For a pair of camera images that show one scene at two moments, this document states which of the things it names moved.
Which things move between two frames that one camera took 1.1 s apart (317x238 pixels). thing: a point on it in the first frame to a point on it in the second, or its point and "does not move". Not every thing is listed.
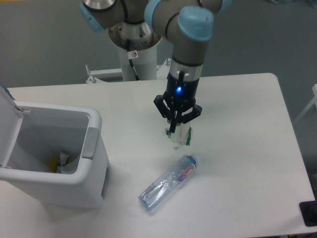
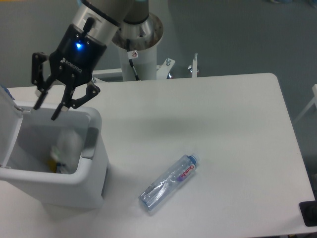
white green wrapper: (183, 134) to (68, 149)
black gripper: (180, 95) to (74, 58)
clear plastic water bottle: (169, 183) does not move
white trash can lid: (11, 120) does not move
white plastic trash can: (60, 153) does not move
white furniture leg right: (313, 100) does not move
